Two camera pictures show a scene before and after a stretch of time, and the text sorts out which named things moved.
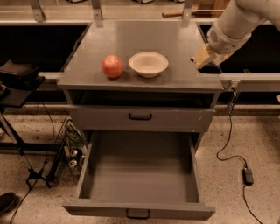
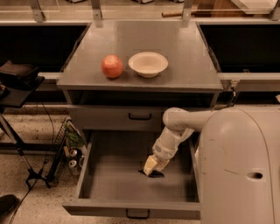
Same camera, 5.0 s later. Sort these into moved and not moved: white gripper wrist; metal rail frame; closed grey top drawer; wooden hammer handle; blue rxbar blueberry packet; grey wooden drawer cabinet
Moved: blue rxbar blueberry packet; white gripper wrist
Not moved: metal rail frame; grey wooden drawer cabinet; wooden hammer handle; closed grey top drawer
